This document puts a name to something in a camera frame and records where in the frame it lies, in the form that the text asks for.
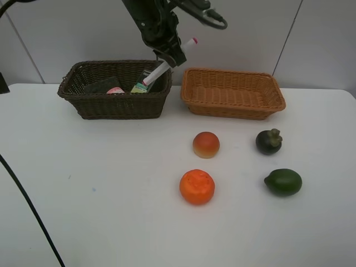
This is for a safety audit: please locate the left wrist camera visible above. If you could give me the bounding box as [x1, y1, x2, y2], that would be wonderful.
[174, 0, 228, 30]

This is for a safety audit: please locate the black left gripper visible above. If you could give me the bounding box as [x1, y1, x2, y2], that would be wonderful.
[139, 12, 186, 67]

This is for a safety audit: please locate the white marker pink cap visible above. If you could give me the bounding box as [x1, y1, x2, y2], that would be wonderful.
[144, 38, 198, 85]

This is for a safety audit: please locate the orange wicker basket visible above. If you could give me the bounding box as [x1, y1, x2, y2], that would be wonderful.
[180, 68, 286, 120]

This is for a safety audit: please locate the green avocado fruit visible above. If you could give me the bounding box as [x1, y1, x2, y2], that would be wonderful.
[264, 169, 303, 197]

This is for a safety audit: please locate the dark mangosteen fruit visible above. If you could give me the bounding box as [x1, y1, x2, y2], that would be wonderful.
[255, 128, 283, 155]

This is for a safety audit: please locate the dark brown wicker basket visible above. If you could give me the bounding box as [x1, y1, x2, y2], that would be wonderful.
[58, 60, 172, 120]

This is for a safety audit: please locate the orange tangerine fruit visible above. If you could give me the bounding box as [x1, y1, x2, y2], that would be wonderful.
[179, 169, 215, 205]

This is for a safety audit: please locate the black cable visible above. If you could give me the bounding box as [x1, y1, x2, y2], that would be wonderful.
[0, 153, 66, 267]

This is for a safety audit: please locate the red orange peach fruit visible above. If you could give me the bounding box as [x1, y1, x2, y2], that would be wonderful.
[192, 132, 220, 159]

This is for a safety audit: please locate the black rectangular bottle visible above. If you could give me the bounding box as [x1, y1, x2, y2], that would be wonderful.
[130, 69, 155, 93]

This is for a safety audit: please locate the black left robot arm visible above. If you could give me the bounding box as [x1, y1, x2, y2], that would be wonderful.
[123, 1, 186, 68]

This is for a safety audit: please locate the pink bottle white cap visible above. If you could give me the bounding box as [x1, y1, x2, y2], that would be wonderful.
[106, 87, 125, 94]

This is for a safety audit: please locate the black whiteboard eraser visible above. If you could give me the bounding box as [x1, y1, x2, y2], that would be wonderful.
[83, 77, 121, 94]

